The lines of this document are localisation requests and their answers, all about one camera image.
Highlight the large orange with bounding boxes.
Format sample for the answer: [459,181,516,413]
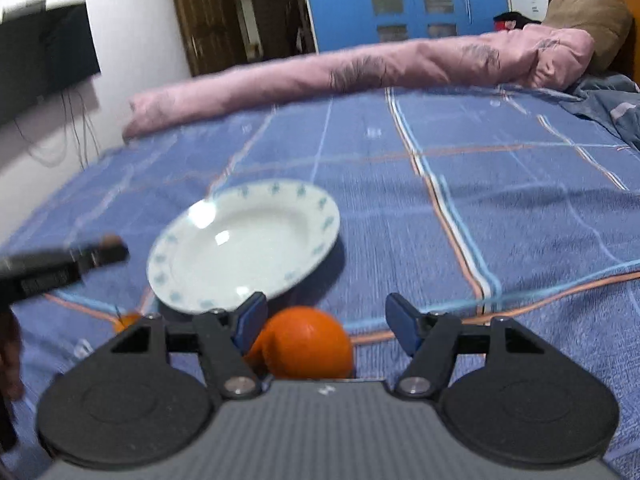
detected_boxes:
[244,306,355,380]

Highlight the person's left hand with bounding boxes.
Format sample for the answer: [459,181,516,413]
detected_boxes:
[0,308,24,452]

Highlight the white floral plate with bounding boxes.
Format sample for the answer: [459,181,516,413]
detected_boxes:
[146,179,341,315]

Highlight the mandarin with stem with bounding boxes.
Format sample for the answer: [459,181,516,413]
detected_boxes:
[113,308,143,334]

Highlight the blue plaid bedsheet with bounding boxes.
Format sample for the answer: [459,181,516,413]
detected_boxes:
[4,90,639,479]

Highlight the brown wooden door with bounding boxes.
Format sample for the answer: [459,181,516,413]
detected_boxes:
[174,0,262,77]

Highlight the pink rolled duvet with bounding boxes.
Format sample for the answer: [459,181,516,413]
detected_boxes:
[122,24,594,141]

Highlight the grey blue blanket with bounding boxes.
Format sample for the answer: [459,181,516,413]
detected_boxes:
[561,74,640,151]

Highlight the black red clothing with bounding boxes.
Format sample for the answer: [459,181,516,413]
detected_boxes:
[494,11,540,32]

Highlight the brown pillow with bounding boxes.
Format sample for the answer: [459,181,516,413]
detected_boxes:
[542,0,634,74]

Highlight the television cables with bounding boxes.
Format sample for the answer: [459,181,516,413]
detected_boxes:
[12,86,101,172]

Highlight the black wall television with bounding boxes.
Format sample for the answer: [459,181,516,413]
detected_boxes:
[0,2,101,125]

